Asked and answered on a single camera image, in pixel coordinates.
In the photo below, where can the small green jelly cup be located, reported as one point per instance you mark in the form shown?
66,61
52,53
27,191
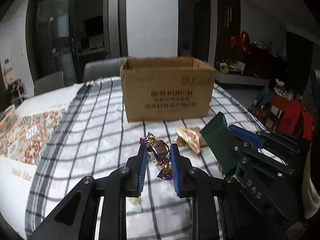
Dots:
133,200

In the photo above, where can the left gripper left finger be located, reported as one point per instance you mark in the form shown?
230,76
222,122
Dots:
134,183

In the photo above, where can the grey chair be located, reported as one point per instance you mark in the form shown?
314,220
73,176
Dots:
49,83
103,69

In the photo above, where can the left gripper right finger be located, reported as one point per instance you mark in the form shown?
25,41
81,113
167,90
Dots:
183,183

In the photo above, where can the brown cardboard box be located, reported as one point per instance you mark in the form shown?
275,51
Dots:
166,88

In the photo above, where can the dark green snack packet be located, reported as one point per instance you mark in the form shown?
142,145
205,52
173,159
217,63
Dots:
222,143

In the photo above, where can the purple gold candy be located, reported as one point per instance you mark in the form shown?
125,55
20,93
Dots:
160,154

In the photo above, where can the beige red snack packet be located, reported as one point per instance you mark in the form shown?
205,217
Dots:
192,137

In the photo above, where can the red box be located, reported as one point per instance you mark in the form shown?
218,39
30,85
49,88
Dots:
282,115

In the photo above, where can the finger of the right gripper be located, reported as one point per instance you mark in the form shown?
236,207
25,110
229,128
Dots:
247,136
258,167

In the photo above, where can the plaid white grey tablecloth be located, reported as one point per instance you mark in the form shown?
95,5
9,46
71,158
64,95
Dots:
95,138

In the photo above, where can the plastic container with fruit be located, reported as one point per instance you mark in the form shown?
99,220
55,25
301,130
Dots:
8,119

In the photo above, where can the floral patterned mat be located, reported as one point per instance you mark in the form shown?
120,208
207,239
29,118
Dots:
29,135

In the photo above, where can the red balloons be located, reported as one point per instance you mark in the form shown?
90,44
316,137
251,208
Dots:
241,41

